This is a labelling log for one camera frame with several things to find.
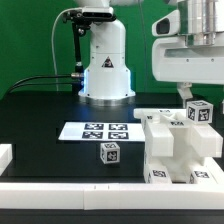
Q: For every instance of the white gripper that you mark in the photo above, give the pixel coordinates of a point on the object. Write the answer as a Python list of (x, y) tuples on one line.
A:
[(174, 61)]

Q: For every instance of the white marker cube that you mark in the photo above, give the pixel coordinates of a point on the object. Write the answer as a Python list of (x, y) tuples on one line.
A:
[(199, 111), (110, 152)]

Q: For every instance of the white chair seat part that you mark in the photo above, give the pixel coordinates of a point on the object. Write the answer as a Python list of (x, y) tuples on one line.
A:
[(179, 164)]

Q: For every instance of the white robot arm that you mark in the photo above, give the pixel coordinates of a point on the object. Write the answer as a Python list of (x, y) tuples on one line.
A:
[(107, 78)]

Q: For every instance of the white marker cube front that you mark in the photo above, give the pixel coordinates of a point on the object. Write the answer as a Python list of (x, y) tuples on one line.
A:
[(110, 152)]

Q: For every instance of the white paper marker sheet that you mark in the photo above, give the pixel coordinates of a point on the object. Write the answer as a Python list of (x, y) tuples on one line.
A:
[(98, 131)]

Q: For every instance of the white left fence bar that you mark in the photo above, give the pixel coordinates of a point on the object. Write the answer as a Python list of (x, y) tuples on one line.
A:
[(5, 156)]

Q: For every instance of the white front fence bar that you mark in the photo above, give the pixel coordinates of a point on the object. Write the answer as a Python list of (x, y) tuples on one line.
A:
[(110, 196)]

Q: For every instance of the black camera on stand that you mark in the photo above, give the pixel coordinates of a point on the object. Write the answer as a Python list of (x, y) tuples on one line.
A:
[(81, 19)]

